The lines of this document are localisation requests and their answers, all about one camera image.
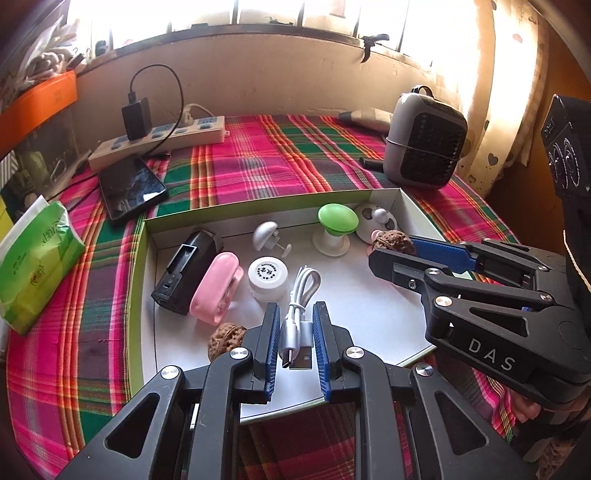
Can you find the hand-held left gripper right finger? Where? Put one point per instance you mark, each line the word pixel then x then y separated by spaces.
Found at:
pixel 323 350

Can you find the green tissue pack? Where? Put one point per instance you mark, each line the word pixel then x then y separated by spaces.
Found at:
pixel 41 263

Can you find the white power strip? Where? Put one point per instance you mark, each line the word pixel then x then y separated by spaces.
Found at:
pixel 194 134

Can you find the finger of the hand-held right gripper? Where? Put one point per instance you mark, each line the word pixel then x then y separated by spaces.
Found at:
pixel 443 253
pixel 397 270

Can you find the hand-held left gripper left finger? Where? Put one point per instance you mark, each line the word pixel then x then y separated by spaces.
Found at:
pixel 272 350

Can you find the black charger adapter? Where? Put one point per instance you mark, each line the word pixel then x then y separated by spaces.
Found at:
pixel 136 117

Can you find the heart pattern curtain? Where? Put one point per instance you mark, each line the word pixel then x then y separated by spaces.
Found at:
pixel 498 92

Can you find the pink clip holder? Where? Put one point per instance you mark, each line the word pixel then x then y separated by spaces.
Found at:
pixel 214 281

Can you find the green mushroom-shaped stand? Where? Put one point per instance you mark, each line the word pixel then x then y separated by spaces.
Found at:
pixel 337 217

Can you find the grey desk fan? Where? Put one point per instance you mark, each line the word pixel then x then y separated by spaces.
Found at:
pixel 425 143

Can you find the black smartphone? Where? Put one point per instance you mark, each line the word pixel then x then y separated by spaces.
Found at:
pixel 134 189

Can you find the white round jar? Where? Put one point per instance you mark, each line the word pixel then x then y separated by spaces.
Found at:
pixel 268 274

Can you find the plaid tablecloth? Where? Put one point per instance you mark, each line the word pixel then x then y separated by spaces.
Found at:
pixel 323 152

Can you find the black window latch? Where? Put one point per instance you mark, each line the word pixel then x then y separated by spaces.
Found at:
pixel 369 44

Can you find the green white cardboard box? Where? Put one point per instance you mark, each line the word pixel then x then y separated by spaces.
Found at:
pixel 369 323

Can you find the grey mushroom-shaped knob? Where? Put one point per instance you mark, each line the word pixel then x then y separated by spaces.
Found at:
pixel 264 233

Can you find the small dark windowsill jar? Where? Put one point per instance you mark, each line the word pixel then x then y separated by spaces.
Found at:
pixel 100 48

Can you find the brown walnut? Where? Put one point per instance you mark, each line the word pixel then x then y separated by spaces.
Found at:
pixel 395 242
pixel 224 341

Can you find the white round gadget grey knobs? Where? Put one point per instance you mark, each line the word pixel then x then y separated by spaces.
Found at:
pixel 369 213

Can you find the orange box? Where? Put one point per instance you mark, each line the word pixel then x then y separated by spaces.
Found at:
pixel 41 101

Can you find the black handheld device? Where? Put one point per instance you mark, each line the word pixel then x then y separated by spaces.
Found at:
pixel 180 277

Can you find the person's right hand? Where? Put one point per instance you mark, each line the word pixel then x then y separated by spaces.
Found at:
pixel 526 408

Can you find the clear glass tank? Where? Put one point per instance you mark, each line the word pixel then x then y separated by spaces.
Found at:
pixel 41 152

